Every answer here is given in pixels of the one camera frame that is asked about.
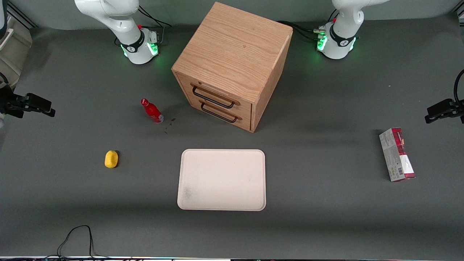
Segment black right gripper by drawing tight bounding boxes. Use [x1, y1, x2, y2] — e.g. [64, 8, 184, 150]
[0, 86, 56, 119]

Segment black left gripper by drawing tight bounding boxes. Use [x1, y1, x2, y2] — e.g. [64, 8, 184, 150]
[425, 99, 464, 124]

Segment red coke bottle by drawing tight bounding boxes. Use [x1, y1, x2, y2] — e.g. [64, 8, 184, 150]
[141, 98, 164, 124]

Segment beige plastic tray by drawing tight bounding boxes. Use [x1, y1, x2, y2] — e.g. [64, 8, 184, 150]
[177, 149, 266, 211]

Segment beige chair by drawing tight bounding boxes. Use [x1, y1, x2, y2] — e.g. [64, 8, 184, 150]
[0, 16, 32, 87]

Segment red and grey carton box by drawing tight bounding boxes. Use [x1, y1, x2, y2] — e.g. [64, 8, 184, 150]
[379, 128, 416, 182]

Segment yellow lemon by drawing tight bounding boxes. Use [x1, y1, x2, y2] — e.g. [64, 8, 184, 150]
[105, 150, 119, 169]

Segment wooden two-drawer cabinet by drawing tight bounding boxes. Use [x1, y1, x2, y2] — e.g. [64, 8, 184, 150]
[171, 2, 293, 133]

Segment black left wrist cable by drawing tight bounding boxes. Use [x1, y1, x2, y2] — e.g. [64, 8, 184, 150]
[454, 69, 464, 105]

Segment black frame rail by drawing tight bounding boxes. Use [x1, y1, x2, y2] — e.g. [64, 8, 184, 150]
[7, 3, 37, 29]

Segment black arm base cables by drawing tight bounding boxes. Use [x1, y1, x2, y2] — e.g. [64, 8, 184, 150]
[277, 21, 321, 41]
[138, 5, 173, 46]

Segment thin black table cable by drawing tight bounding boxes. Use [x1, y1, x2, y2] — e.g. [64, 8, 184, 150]
[57, 225, 109, 260]

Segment black wire drawer handle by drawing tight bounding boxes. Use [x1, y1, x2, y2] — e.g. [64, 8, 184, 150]
[199, 100, 241, 123]
[191, 84, 240, 109]

